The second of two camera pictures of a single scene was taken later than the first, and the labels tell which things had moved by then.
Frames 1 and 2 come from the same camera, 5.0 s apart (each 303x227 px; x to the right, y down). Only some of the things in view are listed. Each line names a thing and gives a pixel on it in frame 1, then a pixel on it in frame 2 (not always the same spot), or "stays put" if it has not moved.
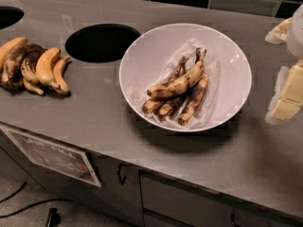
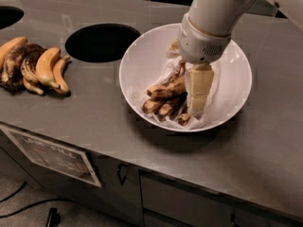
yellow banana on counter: x=44 y=66 stays put
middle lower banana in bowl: x=166 y=108 stays put
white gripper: x=296 y=33 -> x=198 y=44
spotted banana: x=179 y=84 stays put
